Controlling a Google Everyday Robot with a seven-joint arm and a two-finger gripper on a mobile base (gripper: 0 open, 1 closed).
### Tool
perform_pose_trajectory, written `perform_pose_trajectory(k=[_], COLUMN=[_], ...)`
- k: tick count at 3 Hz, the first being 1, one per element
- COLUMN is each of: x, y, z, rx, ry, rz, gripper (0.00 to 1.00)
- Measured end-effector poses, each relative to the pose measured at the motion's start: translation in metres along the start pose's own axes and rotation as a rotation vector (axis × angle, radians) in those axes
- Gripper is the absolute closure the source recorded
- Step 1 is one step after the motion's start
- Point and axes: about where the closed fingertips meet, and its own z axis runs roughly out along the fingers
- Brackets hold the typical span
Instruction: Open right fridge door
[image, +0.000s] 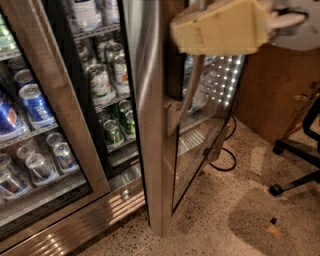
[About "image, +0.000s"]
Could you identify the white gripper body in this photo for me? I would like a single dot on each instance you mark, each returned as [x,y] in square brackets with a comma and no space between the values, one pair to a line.
[297,33]

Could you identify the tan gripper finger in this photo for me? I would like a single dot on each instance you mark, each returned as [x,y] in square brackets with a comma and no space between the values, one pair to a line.
[224,28]

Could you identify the glass fridge door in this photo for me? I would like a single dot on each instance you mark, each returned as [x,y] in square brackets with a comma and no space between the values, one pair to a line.
[31,55]
[183,104]

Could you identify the steel fridge base grille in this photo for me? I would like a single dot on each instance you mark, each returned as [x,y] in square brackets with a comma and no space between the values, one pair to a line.
[66,235]

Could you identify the black office chair base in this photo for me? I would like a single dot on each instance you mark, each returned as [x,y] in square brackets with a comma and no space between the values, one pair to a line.
[276,189]

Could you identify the front 7up can left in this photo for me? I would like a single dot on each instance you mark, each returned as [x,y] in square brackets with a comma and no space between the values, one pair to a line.
[121,74]

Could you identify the green soda can front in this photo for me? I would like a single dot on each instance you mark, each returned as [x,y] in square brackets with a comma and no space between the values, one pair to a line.
[130,124]

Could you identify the green soda can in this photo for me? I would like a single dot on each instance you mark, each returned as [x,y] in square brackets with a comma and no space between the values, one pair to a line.
[130,124]
[113,135]

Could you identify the silver blue can lower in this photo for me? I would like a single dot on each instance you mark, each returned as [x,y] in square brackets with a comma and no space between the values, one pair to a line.
[65,157]

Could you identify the front blue Pepsi can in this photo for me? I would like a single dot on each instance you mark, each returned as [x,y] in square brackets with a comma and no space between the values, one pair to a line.
[39,113]

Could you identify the silver can lower left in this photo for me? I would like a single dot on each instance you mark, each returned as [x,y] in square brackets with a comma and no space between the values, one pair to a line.
[41,169]

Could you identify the large Pepsi can left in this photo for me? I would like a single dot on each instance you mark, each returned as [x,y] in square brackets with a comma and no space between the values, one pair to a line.
[11,123]

